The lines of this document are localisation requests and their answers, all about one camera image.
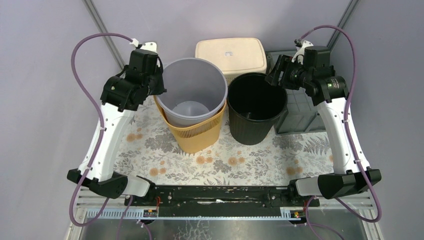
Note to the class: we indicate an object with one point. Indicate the small circuit board left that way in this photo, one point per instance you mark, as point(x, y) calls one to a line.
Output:
point(150, 213)

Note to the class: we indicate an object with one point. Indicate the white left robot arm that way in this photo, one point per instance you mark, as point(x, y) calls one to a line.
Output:
point(120, 99)

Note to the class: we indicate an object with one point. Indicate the cream perforated plastic basket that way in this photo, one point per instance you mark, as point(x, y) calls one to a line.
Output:
point(233, 56)

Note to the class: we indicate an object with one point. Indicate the small circuit board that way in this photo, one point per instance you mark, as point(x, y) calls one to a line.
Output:
point(296, 214)
point(150, 213)

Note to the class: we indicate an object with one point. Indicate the yellow bin with black liner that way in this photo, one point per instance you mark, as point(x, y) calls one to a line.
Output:
point(197, 137)

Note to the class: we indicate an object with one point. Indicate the grey round plastic bin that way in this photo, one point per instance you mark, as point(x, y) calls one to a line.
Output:
point(196, 90)

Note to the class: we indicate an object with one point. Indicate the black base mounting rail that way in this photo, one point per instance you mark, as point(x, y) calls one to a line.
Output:
point(194, 198)

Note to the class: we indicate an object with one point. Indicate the grey plastic storage bin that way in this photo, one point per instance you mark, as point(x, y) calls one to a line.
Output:
point(300, 116)

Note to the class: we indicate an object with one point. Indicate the white slotted cable duct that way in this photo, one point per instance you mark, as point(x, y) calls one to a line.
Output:
point(166, 213)

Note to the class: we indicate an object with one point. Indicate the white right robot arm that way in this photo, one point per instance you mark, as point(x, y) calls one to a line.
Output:
point(352, 173)

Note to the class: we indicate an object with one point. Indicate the black round plastic bin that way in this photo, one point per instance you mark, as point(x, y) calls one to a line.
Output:
point(254, 106)

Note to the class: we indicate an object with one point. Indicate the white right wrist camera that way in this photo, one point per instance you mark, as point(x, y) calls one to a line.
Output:
point(301, 45)

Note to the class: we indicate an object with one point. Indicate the floral patterned table mat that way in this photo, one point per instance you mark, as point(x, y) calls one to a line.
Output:
point(149, 149)

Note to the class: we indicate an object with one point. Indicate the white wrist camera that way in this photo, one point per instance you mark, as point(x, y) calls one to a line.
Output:
point(301, 45)
point(149, 46)

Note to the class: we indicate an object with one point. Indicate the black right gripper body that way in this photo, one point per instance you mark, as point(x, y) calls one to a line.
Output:
point(294, 76)

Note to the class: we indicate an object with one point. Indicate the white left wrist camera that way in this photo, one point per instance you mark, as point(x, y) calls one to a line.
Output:
point(149, 46)

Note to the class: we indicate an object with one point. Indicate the small circuit board right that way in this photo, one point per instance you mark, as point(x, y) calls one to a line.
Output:
point(296, 214)

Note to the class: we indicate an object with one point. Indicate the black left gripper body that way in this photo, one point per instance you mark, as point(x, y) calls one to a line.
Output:
point(156, 84)

